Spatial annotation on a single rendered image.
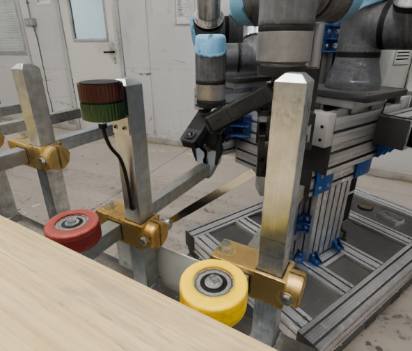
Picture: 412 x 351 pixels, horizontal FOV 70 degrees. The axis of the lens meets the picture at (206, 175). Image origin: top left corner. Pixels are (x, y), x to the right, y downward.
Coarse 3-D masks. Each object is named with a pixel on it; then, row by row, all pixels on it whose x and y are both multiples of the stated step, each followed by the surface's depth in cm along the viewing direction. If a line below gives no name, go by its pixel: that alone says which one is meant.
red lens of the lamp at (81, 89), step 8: (80, 88) 38; (88, 88) 37; (96, 88) 37; (104, 88) 38; (112, 88) 38; (120, 88) 40; (80, 96) 39; (88, 96) 38; (96, 96) 38; (104, 96) 38; (112, 96) 39; (120, 96) 40
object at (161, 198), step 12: (192, 168) 77; (204, 168) 77; (180, 180) 70; (192, 180) 73; (156, 192) 64; (168, 192) 65; (180, 192) 69; (156, 204) 61; (168, 204) 66; (108, 228) 52; (120, 228) 53; (108, 240) 51; (84, 252) 47; (96, 252) 49
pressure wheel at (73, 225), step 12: (60, 216) 47; (72, 216) 47; (84, 216) 47; (96, 216) 47; (48, 228) 44; (60, 228) 44; (72, 228) 44; (84, 228) 44; (96, 228) 45; (60, 240) 42; (72, 240) 43; (84, 240) 44; (96, 240) 46
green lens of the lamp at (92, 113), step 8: (80, 104) 40; (88, 104) 39; (104, 104) 39; (112, 104) 39; (120, 104) 40; (88, 112) 39; (96, 112) 39; (104, 112) 39; (112, 112) 39; (120, 112) 40; (88, 120) 39; (96, 120) 39; (104, 120) 39; (112, 120) 40
